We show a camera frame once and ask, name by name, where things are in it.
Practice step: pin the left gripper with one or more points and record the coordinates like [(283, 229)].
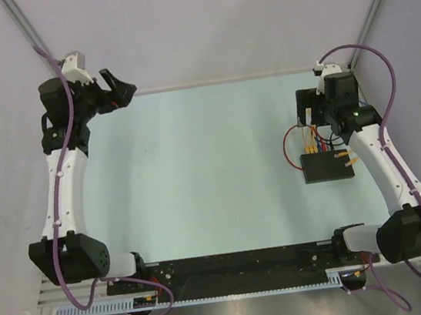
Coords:
[(110, 100)]

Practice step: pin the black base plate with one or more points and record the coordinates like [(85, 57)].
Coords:
[(245, 271)]

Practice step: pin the black network switch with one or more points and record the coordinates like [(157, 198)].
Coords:
[(328, 166)]

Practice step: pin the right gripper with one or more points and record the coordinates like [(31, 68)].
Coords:
[(307, 98)]

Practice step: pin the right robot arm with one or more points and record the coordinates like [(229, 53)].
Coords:
[(336, 104)]

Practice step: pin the slotted cable duct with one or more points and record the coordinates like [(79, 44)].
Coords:
[(321, 280)]

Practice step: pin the aluminium frame rail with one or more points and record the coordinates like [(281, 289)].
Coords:
[(51, 294)]

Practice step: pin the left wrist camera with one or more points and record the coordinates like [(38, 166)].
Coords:
[(73, 68)]

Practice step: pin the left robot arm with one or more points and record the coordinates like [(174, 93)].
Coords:
[(65, 247)]

